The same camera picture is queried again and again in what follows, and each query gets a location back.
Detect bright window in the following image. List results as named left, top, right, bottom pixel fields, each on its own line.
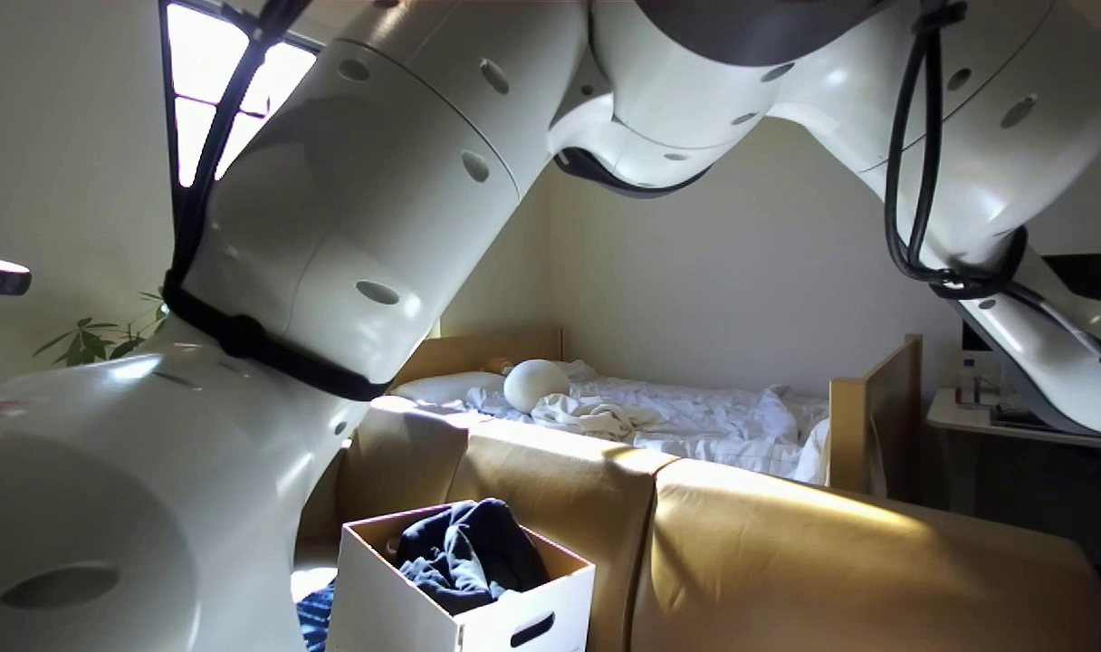
left=160, top=0, right=325, bottom=190

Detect black monitor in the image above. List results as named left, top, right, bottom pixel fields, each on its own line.
left=1041, top=248, right=1101, bottom=309

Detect tan leather sofa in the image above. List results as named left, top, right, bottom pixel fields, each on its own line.
left=331, top=402, right=1101, bottom=652

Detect cardboard box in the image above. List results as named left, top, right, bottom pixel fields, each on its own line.
left=325, top=500, right=600, bottom=652

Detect cream pillow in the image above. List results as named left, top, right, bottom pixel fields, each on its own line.
left=501, top=355, right=575, bottom=416

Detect white crumpled bedsheet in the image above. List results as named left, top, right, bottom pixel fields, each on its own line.
left=384, top=355, right=838, bottom=489

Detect green houseplant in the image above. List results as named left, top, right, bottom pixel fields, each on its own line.
left=28, top=294, right=175, bottom=369

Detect dark blue clothing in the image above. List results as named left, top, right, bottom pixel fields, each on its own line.
left=386, top=493, right=553, bottom=618

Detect blue cloth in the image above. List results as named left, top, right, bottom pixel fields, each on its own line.
left=289, top=582, right=339, bottom=652

